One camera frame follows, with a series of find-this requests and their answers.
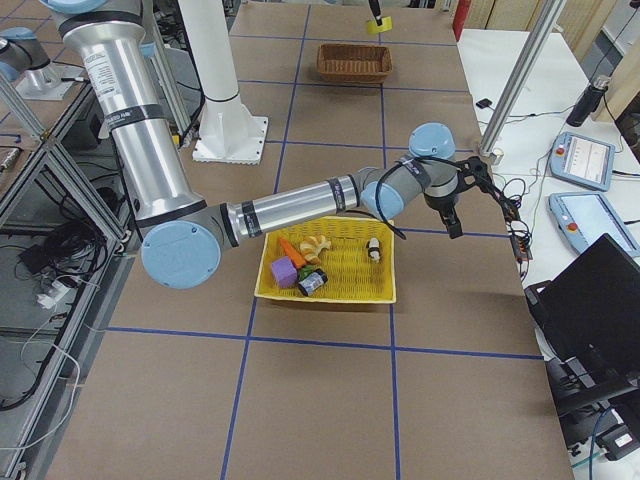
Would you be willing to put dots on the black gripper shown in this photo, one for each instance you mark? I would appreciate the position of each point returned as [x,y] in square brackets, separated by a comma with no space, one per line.
[442,205]

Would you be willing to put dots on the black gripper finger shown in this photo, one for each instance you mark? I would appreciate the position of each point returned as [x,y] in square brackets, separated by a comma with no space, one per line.
[375,9]

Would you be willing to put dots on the yellow tape roll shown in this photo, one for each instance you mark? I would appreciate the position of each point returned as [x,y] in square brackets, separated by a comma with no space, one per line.
[376,26]

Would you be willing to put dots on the brown wicker basket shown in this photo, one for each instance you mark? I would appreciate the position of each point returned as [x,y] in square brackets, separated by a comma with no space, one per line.
[353,63]

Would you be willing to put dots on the yellow woven basket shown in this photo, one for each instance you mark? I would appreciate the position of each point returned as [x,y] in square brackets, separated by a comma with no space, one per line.
[352,277]

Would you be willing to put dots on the near teach pendant tablet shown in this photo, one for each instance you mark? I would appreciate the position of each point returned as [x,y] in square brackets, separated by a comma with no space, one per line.
[583,217]

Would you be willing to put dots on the teach pendant tablet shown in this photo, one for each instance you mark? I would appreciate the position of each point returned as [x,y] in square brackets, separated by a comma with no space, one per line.
[583,161]
[583,217]

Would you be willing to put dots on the far teach pendant tablet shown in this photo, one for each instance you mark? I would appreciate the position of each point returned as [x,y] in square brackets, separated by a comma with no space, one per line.
[583,161]

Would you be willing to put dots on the small black desk device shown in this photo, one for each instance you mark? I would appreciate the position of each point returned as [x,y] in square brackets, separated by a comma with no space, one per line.
[484,103]

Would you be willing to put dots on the black water bottle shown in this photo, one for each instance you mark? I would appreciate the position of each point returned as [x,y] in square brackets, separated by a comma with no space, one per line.
[588,101]

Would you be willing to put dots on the toy panda figure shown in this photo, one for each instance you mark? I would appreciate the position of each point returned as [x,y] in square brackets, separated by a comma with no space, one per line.
[374,250]

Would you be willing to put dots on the toy croissant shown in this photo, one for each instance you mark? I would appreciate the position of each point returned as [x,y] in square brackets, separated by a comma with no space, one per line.
[311,247]

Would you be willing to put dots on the small dark labelled jar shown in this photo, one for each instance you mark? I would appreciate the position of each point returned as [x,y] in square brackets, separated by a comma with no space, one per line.
[312,282]

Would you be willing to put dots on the orange toy carrot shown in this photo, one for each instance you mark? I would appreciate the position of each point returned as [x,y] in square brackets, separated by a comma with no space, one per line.
[292,253]

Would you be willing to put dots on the purple foam cube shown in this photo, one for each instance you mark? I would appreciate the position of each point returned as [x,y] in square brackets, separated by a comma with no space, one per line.
[284,272]

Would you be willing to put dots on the aluminium frame post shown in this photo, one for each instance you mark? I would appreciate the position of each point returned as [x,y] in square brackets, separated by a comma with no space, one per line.
[525,62]

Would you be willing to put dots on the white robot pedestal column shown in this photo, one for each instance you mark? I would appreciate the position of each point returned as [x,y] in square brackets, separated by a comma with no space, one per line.
[228,132]

